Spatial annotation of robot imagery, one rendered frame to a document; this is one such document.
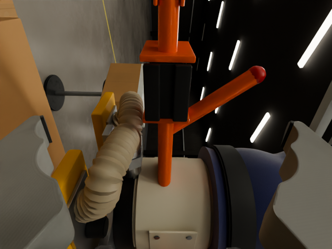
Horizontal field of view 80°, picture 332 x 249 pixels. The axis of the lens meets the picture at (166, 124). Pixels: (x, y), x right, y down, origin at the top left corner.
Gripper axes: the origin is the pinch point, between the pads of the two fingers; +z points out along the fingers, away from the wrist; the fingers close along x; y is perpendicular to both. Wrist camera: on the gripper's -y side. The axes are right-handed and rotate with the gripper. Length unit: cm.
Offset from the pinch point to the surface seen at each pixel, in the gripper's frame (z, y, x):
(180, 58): 10.7, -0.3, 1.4
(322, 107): 199, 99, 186
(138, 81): 189, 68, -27
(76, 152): 9.5, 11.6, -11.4
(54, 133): 33, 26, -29
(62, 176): 5.4, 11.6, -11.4
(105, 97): 26.1, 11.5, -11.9
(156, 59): 10.7, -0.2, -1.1
